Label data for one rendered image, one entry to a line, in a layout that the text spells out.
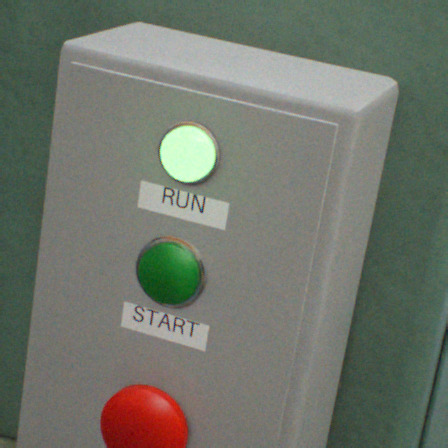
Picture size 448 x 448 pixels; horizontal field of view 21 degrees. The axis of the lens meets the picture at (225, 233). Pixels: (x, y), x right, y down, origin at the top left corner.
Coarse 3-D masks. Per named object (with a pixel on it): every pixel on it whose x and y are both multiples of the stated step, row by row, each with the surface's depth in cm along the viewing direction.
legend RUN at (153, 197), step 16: (144, 192) 39; (160, 192) 39; (176, 192) 38; (144, 208) 39; (160, 208) 39; (176, 208) 39; (192, 208) 38; (208, 208) 38; (224, 208) 38; (208, 224) 38; (224, 224) 38
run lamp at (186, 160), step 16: (176, 128) 38; (192, 128) 37; (208, 128) 38; (160, 144) 38; (176, 144) 37; (192, 144) 37; (208, 144) 37; (176, 160) 38; (192, 160) 37; (208, 160) 37; (176, 176) 38; (192, 176) 38; (208, 176) 38
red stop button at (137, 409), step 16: (112, 400) 40; (128, 400) 40; (144, 400) 40; (160, 400) 40; (112, 416) 40; (128, 416) 40; (144, 416) 40; (160, 416) 40; (176, 416) 40; (112, 432) 41; (128, 432) 40; (144, 432) 40; (160, 432) 40; (176, 432) 40
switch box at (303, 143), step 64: (64, 64) 39; (128, 64) 38; (192, 64) 38; (256, 64) 40; (320, 64) 41; (64, 128) 39; (128, 128) 39; (256, 128) 37; (320, 128) 36; (384, 128) 40; (64, 192) 40; (128, 192) 39; (192, 192) 38; (256, 192) 38; (320, 192) 37; (64, 256) 41; (128, 256) 40; (256, 256) 38; (320, 256) 38; (64, 320) 41; (192, 320) 40; (256, 320) 39; (320, 320) 39; (64, 384) 42; (128, 384) 41; (192, 384) 40; (256, 384) 39; (320, 384) 41
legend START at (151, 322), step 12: (132, 312) 40; (144, 312) 40; (156, 312) 40; (132, 324) 40; (144, 324) 40; (156, 324) 40; (168, 324) 40; (180, 324) 40; (192, 324) 40; (156, 336) 40; (168, 336) 40; (180, 336) 40; (192, 336) 40; (204, 336) 40; (204, 348) 40
